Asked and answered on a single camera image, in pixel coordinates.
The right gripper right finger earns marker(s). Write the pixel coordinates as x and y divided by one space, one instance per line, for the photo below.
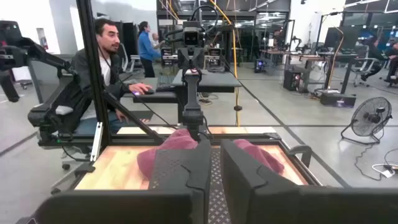
248 199

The black aluminium table frame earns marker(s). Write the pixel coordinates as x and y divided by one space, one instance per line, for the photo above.
93 62

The black desk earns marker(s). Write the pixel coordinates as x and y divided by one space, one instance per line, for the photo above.
155 98
217 82

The black monitor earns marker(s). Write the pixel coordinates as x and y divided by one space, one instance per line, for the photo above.
342 37

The long workbench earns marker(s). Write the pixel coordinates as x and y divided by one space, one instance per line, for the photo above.
311 57

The black equipment box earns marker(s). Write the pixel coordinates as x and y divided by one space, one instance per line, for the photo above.
215 58
167 56

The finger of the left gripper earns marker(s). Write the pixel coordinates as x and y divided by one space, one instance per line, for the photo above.
189 63
195 63

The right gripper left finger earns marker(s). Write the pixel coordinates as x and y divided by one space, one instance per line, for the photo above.
199 205

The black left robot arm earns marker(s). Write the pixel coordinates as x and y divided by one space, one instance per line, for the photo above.
192 115

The person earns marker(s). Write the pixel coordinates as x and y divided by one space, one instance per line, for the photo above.
155 40
392 62
373 59
81 68
146 46

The black cabinet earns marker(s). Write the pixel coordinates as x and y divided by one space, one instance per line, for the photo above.
126 37

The maroon baseball cap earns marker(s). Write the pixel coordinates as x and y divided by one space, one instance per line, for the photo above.
255 152
174 143

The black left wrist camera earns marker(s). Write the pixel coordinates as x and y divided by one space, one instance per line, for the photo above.
191 37

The silver mounting bracket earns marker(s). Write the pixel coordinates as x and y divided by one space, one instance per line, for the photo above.
96 141

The black computer mouse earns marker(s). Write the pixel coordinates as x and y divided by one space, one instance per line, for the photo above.
150 91

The white power strip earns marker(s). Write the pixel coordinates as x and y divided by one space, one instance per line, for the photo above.
387 172

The black floor fan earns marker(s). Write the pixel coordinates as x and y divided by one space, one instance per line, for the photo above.
371 117

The black office chair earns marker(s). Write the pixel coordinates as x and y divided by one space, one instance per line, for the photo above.
363 70
40 115

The black computer tower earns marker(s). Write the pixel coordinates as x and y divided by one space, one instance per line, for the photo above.
259 66
338 100
292 79

